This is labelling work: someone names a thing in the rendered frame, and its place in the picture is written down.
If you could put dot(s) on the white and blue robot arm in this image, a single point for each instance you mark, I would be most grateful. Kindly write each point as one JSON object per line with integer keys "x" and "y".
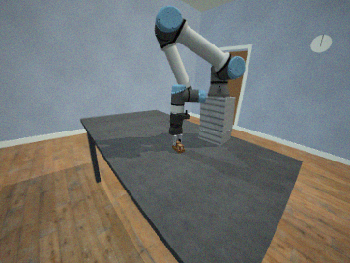
{"x": 170, "y": 30}

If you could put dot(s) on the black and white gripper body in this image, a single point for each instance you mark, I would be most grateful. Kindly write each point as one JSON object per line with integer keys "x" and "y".
{"x": 176, "y": 119}

